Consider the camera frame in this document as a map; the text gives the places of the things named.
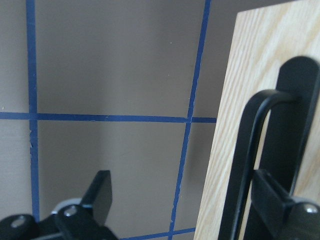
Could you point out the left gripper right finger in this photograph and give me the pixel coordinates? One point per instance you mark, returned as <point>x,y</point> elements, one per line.
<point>284,216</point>

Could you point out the wooden drawer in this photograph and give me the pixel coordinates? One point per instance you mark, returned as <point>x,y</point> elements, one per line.
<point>263,39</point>

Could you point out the black drawer handle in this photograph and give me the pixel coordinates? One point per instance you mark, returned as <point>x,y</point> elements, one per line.
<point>272,136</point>

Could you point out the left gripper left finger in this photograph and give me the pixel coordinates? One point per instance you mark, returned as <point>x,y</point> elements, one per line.
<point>74,219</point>

